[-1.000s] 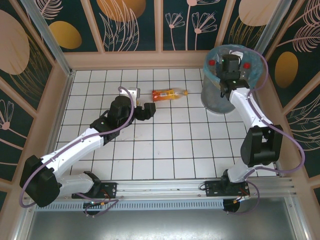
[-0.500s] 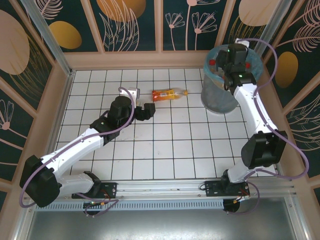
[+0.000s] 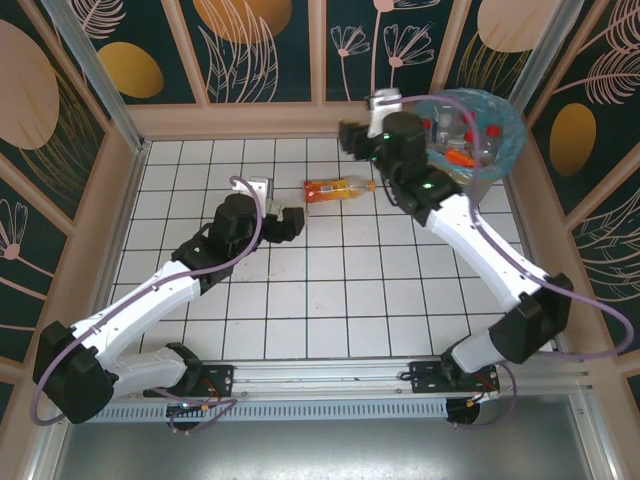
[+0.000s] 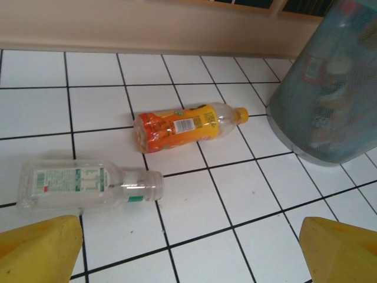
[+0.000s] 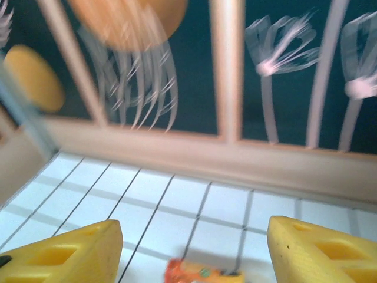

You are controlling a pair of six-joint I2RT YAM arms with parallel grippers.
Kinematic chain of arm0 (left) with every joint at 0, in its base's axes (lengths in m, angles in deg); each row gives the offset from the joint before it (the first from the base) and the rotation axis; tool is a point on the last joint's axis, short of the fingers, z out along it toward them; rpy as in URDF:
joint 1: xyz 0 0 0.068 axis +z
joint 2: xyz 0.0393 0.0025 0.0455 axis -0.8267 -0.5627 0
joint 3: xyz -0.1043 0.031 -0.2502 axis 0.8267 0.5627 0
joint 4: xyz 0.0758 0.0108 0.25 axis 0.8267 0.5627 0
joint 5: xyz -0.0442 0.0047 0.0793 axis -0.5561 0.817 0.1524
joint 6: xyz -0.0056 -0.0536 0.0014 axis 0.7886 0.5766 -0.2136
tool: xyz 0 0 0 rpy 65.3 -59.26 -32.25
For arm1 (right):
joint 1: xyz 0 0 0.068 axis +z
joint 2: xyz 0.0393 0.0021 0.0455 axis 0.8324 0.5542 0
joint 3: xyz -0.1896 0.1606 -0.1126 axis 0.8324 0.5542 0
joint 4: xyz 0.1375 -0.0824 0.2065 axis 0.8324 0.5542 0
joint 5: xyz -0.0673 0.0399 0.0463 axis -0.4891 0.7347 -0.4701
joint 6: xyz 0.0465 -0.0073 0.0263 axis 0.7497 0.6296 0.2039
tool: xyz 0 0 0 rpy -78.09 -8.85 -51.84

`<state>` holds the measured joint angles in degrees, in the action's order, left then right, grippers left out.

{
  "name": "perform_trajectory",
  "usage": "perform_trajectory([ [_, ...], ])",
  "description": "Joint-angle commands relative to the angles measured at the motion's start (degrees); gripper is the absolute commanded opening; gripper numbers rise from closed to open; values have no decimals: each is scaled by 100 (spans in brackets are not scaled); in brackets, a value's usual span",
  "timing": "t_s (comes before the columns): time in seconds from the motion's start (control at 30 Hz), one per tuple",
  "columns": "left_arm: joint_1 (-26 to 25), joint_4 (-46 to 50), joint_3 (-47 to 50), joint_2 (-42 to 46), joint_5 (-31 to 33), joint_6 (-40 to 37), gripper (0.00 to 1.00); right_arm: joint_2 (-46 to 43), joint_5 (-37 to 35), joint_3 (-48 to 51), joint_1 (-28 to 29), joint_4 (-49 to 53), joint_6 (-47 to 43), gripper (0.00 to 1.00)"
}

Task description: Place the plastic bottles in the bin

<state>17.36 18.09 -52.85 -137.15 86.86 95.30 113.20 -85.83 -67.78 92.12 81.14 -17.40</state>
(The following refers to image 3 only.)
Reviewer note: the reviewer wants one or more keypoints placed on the orange label bottle orange cap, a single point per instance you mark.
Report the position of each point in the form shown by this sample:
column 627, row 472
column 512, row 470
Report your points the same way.
column 460, row 157

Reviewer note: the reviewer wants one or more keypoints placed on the red label cola bottle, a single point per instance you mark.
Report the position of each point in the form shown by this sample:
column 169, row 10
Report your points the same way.
column 470, row 137
column 494, row 132

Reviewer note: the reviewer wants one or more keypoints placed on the clear bottle pink red label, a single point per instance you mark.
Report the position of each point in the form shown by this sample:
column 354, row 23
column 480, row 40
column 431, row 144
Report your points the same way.
column 470, row 118

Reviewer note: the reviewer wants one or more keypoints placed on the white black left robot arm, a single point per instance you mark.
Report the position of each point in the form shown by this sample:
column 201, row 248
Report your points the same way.
column 140, row 310

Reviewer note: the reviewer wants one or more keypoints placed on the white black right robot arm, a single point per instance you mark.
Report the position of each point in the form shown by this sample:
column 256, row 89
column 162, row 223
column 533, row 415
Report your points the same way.
column 485, row 250

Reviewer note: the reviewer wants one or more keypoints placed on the grey mesh waste bin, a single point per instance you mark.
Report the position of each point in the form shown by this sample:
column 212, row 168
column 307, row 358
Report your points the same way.
column 489, row 189

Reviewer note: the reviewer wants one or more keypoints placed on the blue plastic bin liner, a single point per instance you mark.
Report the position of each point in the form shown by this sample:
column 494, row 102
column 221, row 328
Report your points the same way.
column 510, row 130

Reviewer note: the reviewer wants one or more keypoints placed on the clear bottle red cap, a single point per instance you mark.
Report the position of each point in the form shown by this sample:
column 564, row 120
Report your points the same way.
column 428, row 124

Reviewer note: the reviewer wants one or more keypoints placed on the orange black label juice bottle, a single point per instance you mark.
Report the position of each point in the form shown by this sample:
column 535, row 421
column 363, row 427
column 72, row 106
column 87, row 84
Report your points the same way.
column 330, row 190

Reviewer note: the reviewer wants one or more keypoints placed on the galvanized metal sheet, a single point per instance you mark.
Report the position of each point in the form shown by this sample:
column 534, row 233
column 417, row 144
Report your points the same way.
column 320, row 450

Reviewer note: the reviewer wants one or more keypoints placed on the black mount plate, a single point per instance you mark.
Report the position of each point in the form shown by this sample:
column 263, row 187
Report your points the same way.
column 220, row 379
column 425, row 377

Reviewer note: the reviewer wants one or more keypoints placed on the aluminium frame post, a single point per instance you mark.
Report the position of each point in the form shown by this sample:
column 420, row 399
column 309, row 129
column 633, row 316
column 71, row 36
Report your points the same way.
column 99, row 80
column 546, row 50

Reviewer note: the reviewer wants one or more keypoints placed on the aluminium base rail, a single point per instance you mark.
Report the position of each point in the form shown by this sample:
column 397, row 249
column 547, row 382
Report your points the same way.
column 320, row 374

